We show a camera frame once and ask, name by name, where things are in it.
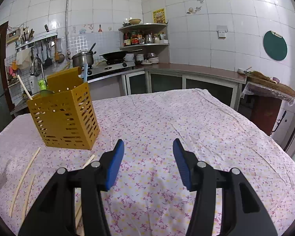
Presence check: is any wooden chopstick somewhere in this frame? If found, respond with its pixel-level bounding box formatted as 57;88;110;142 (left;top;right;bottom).
75;201;82;228
8;147;41;218
22;174;36;223
17;75;33;100
82;155;95;169

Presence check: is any green handled fork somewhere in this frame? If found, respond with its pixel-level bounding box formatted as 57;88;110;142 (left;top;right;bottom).
38;79;54;97

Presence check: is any blue handled spoon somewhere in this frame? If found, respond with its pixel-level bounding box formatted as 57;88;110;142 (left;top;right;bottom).
84;63;88;83

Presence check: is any floral tablecloth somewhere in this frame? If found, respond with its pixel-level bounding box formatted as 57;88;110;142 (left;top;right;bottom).
0;89;295;235

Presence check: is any yellow perforated utensil holder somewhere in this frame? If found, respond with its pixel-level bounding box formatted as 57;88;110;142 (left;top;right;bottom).
27;67;100;150

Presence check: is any gas stove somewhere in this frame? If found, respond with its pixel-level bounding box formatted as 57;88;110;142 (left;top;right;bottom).
88;61;135;77

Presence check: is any chrome faucet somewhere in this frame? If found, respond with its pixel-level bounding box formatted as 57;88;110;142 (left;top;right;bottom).
30;56;45;80

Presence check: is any steel cooking pot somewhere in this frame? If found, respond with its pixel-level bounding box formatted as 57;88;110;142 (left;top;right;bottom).
72;51;96;67

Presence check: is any black wok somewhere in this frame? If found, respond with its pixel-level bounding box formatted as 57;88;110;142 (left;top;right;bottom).
100;51;127;61

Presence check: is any green round cutting board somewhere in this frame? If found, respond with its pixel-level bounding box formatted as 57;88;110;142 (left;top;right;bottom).
263;30;288;61

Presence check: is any corner shelf with bottles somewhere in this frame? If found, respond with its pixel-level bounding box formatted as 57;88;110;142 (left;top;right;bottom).
118;23;169;50

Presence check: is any wall utensil rack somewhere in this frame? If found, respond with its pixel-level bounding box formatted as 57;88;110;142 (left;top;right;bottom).
15;30;64;68

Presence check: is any white wall socket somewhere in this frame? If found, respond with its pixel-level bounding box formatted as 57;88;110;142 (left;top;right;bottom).
216;25;228;39

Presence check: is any yellow wall poster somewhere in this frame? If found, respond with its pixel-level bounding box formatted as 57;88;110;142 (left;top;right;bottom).
152;8;166;23

